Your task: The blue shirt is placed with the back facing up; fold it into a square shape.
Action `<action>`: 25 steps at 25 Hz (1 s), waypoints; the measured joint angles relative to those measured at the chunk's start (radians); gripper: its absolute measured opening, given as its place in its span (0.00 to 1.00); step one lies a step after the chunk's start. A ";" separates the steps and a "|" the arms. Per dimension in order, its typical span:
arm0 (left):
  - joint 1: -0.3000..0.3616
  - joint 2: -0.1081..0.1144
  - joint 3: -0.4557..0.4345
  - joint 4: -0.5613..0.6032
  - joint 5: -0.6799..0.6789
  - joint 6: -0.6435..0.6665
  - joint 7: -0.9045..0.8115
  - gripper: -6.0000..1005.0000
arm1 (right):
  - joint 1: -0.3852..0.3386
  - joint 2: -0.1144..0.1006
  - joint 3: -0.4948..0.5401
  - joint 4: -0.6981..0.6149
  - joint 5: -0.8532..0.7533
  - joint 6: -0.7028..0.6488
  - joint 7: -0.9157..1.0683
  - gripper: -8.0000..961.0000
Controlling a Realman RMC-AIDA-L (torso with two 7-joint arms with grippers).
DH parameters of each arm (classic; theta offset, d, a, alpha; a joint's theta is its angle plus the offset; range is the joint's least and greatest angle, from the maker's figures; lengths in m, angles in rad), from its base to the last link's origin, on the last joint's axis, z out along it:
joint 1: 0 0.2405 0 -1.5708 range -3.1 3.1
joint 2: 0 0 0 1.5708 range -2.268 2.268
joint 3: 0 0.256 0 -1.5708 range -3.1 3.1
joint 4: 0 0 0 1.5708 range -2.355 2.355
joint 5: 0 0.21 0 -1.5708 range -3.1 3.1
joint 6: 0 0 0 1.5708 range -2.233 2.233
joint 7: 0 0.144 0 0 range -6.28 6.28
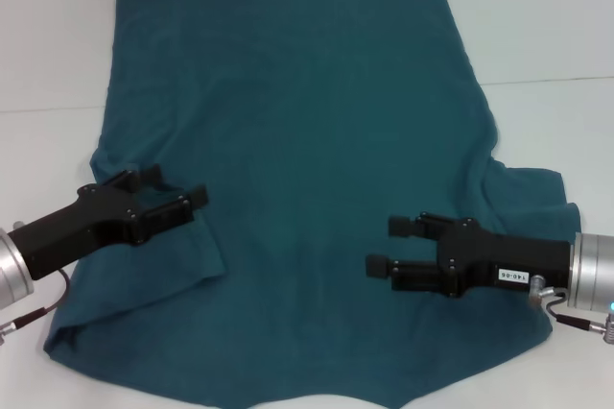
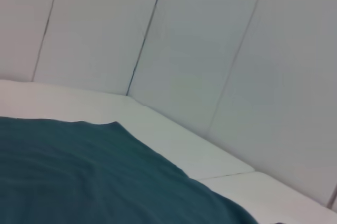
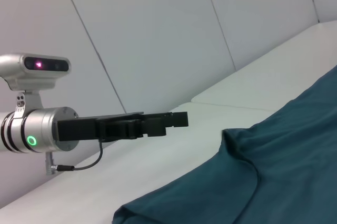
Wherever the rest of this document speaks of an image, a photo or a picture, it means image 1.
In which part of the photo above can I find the blue shirt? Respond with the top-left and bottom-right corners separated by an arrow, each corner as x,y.
41,0 -> 584,409

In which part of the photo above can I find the left gripper cable with plug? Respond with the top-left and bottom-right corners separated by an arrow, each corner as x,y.
0,268 -> 73,336

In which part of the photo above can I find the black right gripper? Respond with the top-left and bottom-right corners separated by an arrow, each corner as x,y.
364,210 -> 577,299

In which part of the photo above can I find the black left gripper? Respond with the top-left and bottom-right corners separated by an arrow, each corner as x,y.
6,163 -> 211,282

